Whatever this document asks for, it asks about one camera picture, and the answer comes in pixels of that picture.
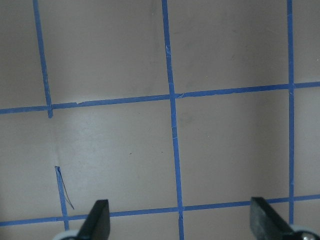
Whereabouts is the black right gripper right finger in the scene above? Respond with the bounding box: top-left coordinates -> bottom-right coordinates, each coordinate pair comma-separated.
250,197 -> 293,240

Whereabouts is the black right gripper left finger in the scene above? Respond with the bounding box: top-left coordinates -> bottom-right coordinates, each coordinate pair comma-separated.
76,199 -> 111,240

